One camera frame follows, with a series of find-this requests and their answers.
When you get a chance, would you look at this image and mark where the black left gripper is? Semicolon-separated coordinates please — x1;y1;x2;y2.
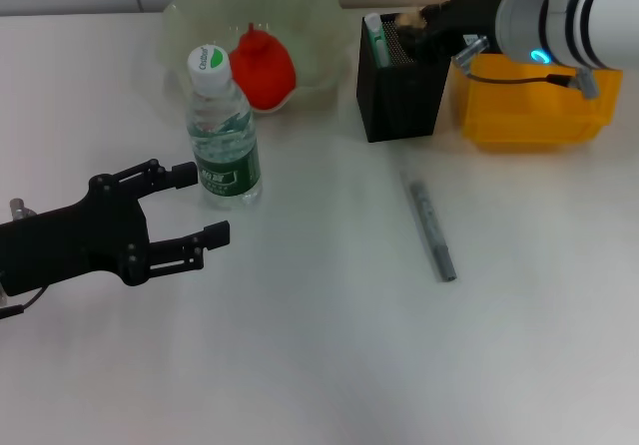
0;159;233;298

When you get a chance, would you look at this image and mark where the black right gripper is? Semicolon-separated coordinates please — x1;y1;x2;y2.
413;0;501;64

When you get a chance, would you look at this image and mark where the beige eraser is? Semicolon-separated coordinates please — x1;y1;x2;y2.
396;11;425;32

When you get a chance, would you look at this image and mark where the water bottle green label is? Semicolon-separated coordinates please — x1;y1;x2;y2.
186;45;264;212

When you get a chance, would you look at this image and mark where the green utility knife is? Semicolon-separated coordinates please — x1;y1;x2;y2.
362;12;393;70

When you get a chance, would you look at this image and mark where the red-orange fruit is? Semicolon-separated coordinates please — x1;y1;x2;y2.
229;23;297;112

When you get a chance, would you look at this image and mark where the grey marker pen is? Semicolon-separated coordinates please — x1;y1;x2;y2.
408;179;458;284

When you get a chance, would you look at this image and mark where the black mesh pen holder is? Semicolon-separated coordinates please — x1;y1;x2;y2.
355;12;450;145

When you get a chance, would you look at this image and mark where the translucent wavy fruit bowl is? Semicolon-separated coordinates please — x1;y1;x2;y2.
160;0;346;115

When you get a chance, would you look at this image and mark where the yellow plastic bin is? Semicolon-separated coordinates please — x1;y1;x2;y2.
451;0;625;153

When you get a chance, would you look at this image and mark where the grey right arm cable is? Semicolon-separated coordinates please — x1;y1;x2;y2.
452;34;600;100

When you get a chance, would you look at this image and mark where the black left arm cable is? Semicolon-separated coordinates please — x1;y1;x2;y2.
0;287;50;320

